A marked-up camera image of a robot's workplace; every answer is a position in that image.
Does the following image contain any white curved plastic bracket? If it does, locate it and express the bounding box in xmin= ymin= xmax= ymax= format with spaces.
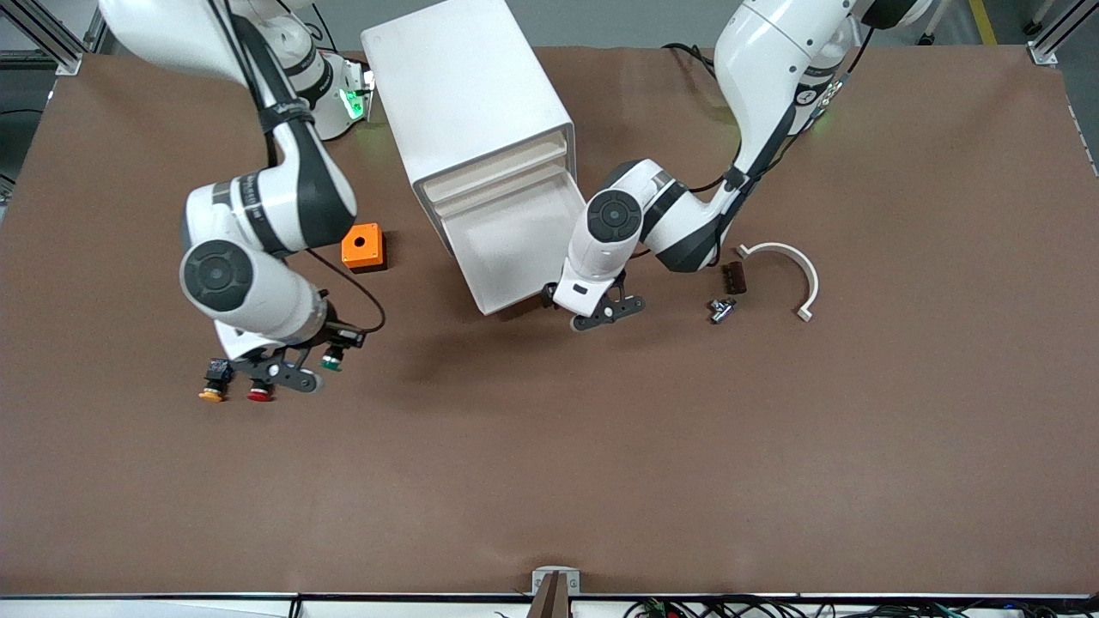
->
xmin=736 ymin=242 xmax=821 ymax=324

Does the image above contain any black base cable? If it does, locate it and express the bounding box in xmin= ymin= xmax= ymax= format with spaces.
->
xmin=663 ymin=41 xmax=720 ymax=80

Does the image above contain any orange button enclosure box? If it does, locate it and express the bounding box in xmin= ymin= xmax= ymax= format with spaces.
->
xmin=341 ymin=223 xmax=388 ymax=274

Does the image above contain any yellow push button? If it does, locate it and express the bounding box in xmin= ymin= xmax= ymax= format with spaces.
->
xmin=197 ymin=358 xmax=234 ymax=403

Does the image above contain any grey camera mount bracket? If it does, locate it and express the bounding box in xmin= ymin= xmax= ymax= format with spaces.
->
xmin=531 ymin=566 xmax=581 ymax=618

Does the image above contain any metal base connector bracket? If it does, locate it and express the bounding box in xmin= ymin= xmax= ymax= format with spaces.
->
xmin=339 ymin=53 xmax=377 ymax=121

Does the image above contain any black cable bundle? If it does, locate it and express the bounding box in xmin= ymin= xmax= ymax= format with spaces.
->
xmin=625 ymin=596 xmax=1099 ymax=618

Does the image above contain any aluminium frame profile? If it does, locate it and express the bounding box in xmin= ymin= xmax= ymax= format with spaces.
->
xmin=0 ymin=0 xmax=108 ymax=76
xmin=1026 ymin=0 xmax=1084 ymax=68

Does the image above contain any white table edge rail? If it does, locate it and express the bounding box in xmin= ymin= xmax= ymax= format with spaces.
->
xmin=0 ymin=592 xmax=1099 ymax=618

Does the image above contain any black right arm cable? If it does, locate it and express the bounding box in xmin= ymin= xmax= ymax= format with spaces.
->
xmin=206 ymin=0 xmax=387 ymax=337

